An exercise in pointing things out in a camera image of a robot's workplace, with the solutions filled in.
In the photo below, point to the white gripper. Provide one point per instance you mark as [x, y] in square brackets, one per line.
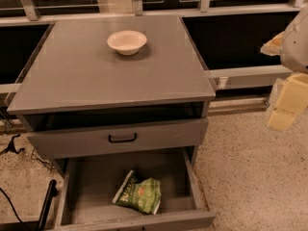
[296, 50]

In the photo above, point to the green jalapeno chip bag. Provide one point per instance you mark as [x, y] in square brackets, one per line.
[143, 196]

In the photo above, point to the closed grey top drawer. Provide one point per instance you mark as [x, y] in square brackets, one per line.
[71, 143]

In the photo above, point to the grey drawer cabinet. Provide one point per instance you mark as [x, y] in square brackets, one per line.
[83, 49]

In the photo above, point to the open grey middle drawer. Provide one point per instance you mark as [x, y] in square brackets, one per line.
[90, 184]

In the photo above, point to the white ceramic bowl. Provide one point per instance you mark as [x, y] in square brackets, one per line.
[127, 42]

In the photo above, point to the grey metal railing frame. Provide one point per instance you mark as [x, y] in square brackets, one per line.
[135, 85]

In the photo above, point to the black drawer handle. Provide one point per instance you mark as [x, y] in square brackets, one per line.
[115, 139]

